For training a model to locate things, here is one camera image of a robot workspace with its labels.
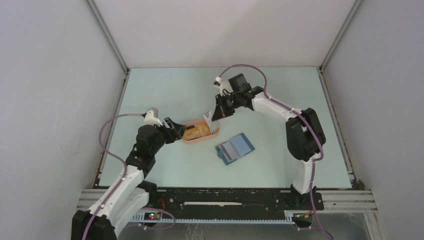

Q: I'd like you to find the pink oval tray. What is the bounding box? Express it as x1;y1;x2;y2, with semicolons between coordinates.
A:
182;118;220;144

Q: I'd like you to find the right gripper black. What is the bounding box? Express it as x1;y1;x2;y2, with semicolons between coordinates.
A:
212;92;242;121

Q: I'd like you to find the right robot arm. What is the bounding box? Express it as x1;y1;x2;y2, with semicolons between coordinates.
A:
211;73;326;209

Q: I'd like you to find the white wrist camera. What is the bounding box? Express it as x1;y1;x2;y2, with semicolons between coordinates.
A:
144;107;163;127
213;76;233;96

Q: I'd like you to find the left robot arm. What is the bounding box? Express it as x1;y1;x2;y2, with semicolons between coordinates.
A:
70;113;187;240

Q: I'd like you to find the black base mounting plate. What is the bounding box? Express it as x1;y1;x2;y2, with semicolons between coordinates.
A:
147;187;324;220

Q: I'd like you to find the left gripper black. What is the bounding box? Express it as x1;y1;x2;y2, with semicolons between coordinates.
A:
150;117;187;155

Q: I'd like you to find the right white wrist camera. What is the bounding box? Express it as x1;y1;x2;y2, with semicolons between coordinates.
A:
213;76;233;96

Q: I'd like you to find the blue leather card holder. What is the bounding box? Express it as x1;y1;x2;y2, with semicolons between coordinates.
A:
215;132;255;166

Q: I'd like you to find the yellow black credit card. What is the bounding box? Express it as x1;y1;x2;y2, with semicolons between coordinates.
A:
182;122;211;141

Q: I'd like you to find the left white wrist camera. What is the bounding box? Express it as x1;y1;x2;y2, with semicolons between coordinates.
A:
144;107;163;127

